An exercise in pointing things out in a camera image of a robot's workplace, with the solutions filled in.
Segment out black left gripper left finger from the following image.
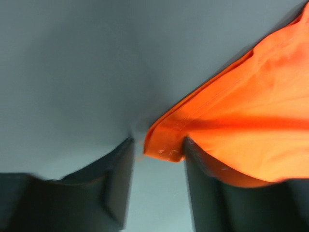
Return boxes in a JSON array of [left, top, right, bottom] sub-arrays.
[[0, 138, 134, 232]]

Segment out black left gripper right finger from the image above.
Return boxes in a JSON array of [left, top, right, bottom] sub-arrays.
[[183, 138, 309, 232]]

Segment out orange t shirt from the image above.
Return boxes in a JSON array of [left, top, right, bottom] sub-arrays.
[[143, 7, 309, 187]]

